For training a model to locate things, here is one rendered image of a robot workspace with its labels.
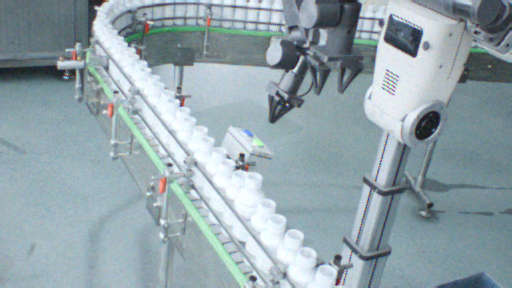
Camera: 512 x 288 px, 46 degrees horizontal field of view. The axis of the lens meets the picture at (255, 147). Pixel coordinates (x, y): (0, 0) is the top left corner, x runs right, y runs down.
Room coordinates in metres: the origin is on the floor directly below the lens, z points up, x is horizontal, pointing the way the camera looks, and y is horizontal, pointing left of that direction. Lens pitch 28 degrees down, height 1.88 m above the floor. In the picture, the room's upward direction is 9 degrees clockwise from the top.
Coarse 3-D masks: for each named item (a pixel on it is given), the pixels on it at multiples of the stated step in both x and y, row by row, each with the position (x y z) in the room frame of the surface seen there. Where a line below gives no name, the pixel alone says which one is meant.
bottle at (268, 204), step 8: (264, 200) 1.13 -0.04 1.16; (272, 200) 1.13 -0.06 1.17; (264, 208) 1.10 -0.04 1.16; (272, 208) 1.10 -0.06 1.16; (256, 216) 1.11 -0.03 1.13; (264, 216) 1.10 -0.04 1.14; (256, 224) 1.09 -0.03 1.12; (264, 224) 1.09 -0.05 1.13; (256, 232) 1.09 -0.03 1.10; (248, 240) 1.11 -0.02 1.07; (248, 248) 1.10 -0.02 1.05; (256, 248) 1.09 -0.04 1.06; (256, 256) 1.09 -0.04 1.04; (248, 264) 1.09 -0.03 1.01
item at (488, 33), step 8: (504, 0) 1.50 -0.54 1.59; (504, 8) 1.48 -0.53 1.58; (496, 16) 1.47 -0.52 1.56; (504, 16) 1.47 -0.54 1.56; (488, 24) 1.48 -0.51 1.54; (496, 24) 1.47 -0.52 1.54; (504, 24) 1.47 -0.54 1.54; (472, 32) 1.53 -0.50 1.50; (480, 32) 1.53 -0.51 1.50; (488, 32) 1.49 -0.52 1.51; (496, 32) 1.48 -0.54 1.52; (504, 32) 1.48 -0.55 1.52; (480, 40) 1.52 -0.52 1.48; (488, 40) 1.49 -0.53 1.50; (496, 40) 1.47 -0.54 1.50
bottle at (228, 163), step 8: (224, 160) 1.28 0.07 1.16; (232, 160) 1.28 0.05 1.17; (224, 168) 1.25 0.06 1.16; (232, 168) 1.26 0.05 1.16; (216, 176) 1.26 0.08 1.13; (224, 176) 1.25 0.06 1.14; (232, 176) 1.26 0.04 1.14; (216, 184) 1.24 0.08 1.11; (224, 184) 1.24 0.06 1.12; (224, 192) 1.24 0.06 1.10; (216, 200) 1.24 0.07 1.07; (216, 208) 1.24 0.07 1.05; (208, 216) 1.26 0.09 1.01
